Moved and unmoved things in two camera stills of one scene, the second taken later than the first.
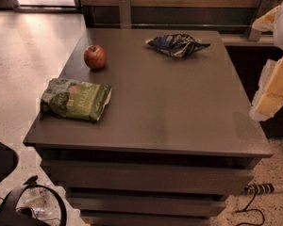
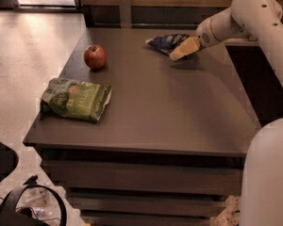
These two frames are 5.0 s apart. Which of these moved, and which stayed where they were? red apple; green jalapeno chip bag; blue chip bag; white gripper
Moved: white gripper
Stayed: red apple; green jalapeno chip bag; blue chip bag
